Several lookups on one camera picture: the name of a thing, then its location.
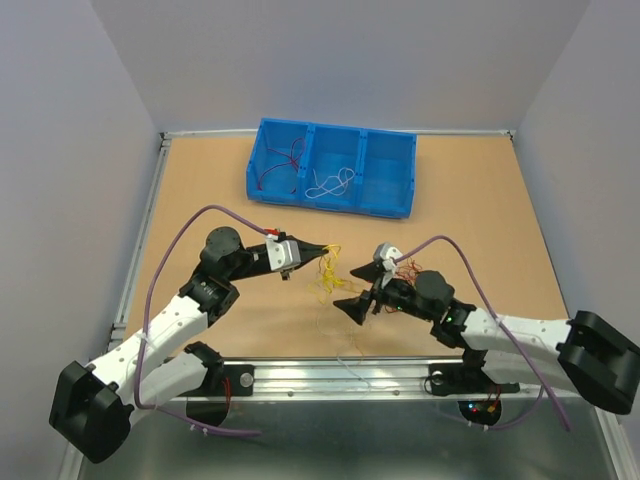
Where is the aluminium rail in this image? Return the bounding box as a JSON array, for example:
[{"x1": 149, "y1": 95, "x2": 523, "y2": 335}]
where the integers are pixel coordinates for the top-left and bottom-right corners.
[
  {"x1": 164, "y1": 354, "x2": 616, "y2": 401},
  {"x1": 104, "y1": 132, "x2": 172, "y2": 353}
]

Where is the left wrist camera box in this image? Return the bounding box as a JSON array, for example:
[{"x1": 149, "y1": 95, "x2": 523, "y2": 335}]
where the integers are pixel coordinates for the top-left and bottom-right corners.
[{"x1": 265, "y1": 237, "x2": 301, "y2": 272}]

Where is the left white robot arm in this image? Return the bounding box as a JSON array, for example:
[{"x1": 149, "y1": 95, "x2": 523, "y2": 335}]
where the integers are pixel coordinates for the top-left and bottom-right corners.
[{"x1": 49, "y1": 226, "x2": 327, "y2": 463}]

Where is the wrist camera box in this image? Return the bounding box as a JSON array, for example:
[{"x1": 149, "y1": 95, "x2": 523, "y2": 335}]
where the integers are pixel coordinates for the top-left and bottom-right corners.
[
  {"x1": 265, "y1": 237, "x2": 301, "y2": 272},
  {"x1": 373, "y1": 242, "x2": 402, "y2": 271}
]

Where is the red wire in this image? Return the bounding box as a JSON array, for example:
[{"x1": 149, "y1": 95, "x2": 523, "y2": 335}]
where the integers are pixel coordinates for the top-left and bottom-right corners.
[{"x1": 255, "y1": 138, "x2": 306, "y2": 192}]

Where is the blue three-compartment bin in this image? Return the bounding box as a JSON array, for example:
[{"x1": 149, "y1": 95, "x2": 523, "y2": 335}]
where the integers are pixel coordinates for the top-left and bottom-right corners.
[{"x1": 246, "y1": 118, "x2": 417, "y2": 219}]

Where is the wire bundle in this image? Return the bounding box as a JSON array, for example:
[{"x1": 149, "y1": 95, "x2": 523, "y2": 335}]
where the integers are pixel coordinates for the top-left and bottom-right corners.
[{"x1": 379, "y1": 254, "x2": 426, "y2": 314}]

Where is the aluminium front rail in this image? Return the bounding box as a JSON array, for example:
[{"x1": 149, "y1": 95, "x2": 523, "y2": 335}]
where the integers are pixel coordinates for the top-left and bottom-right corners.
[{"x1": 164, "y1": 354, "x2": 616, "y2": 401}]

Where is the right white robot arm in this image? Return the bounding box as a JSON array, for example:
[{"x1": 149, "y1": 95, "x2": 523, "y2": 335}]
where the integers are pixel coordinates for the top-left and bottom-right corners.
[{"x1": 333, "y1": 263, "x2": 639, "y2": 415}]

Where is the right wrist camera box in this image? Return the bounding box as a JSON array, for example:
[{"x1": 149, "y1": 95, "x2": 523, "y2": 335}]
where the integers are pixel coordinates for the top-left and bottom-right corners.
[{"x1": 373, "y1": 242, "x2": 402, "y2": 271}]

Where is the aluminium left rail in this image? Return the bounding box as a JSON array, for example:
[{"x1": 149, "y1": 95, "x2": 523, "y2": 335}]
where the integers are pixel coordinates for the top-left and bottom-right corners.
[{"x1": 104, "y1": 132, "x2": 172, "y2": 353}]

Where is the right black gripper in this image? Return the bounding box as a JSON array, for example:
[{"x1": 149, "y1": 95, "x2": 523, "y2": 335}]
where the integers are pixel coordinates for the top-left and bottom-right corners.
[{"x1": 332, "y1": 261, "x2": 435, "y2": 325}]

